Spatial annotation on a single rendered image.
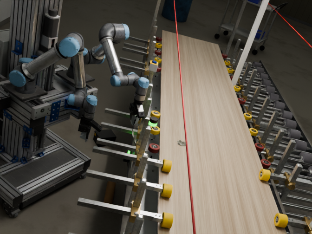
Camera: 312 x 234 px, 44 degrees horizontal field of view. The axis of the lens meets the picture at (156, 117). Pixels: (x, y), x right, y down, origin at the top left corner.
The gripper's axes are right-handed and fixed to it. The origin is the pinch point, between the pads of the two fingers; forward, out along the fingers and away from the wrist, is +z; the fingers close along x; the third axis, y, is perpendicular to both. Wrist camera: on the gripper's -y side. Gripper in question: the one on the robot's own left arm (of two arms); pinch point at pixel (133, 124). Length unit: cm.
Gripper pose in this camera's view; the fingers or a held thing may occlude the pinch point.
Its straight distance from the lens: 278.9
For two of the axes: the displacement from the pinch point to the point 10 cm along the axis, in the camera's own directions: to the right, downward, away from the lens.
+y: -3.1, -5.4, 7.8
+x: -9.2, -0.5, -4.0
